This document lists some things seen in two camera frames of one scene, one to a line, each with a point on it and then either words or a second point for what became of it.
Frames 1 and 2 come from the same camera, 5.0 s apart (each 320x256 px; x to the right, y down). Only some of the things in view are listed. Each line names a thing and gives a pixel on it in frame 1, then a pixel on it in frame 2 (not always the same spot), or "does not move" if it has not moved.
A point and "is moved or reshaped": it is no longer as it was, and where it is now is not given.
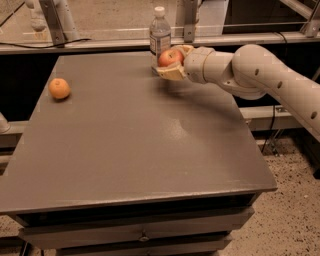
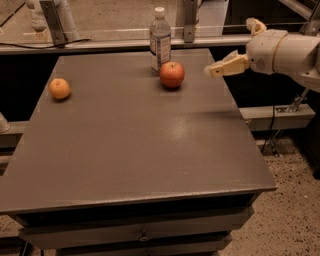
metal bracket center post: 190,13 does not move
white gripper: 195,64 → 264,51
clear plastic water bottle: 159,37 does not move
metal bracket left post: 54,25 does not move
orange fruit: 59,88 does not move
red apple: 169,57 is moved or reshaped
